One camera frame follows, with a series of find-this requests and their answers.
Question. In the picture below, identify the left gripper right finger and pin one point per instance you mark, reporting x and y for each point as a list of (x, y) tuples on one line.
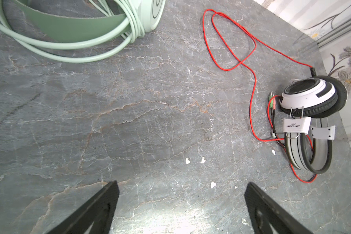
[(267, 216)]

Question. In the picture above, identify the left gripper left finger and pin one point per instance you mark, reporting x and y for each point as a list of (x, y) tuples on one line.
[(95, 215)]

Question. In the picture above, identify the green white headphones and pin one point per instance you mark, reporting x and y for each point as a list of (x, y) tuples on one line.
[(136, 18)]

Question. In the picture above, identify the black white headphones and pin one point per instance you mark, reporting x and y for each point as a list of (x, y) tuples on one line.
[(316, 98)]

